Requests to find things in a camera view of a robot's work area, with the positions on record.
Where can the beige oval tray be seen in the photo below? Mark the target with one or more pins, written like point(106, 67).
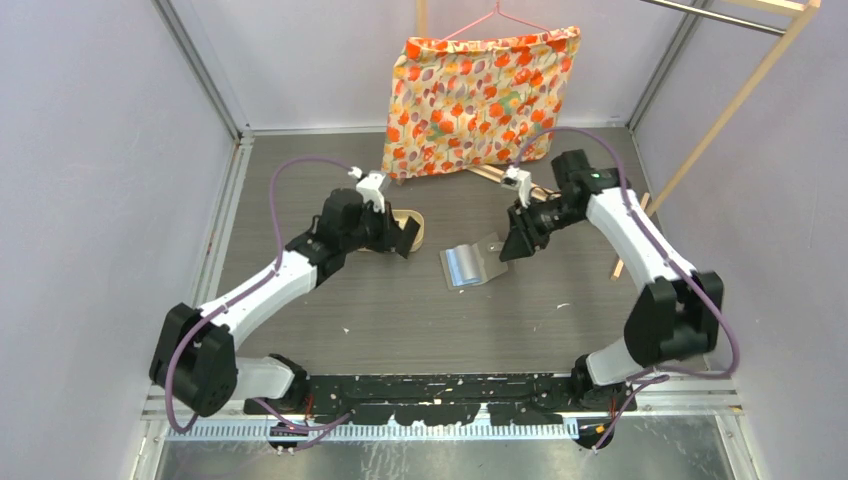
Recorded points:
point(404, 235)

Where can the wooden rack frame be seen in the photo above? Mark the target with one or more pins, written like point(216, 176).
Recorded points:
point(756, 204)

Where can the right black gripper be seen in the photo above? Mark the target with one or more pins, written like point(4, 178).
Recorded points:
point(521, 243)

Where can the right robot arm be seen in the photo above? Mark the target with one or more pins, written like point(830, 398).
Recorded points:
point(672, 319)

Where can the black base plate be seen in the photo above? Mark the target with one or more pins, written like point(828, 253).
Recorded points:
point(447, 399)

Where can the aluminium front rail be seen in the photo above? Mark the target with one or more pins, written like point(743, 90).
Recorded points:
point(246, 420)

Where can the pink wire hanger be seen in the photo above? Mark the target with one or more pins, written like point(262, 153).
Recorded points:
point(496, 13)

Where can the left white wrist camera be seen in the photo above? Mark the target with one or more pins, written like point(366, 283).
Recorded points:
point(371, 187)

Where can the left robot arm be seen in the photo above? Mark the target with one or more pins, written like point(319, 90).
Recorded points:
point(196, 360)

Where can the floral fabric bag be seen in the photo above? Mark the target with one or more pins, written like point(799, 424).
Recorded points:
point(457, 104)

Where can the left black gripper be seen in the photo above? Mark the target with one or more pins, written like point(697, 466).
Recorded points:
point(388, 227)

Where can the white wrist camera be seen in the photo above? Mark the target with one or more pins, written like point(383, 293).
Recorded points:
point(371, 187)
point(520, 181)

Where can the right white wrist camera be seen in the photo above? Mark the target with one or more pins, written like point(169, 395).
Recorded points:
point(520, 181)

